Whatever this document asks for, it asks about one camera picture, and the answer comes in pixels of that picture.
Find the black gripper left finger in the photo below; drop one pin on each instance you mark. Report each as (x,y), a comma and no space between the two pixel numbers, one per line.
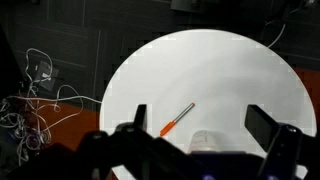
(141,116)

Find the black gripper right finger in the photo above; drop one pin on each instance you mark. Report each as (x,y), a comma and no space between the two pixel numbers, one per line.
(261,125)

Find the black power adapter box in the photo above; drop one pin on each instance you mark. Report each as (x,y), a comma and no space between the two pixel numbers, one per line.
(46,76)

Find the grey pen with orange cap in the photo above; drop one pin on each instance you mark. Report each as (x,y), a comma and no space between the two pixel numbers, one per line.
(176,120)

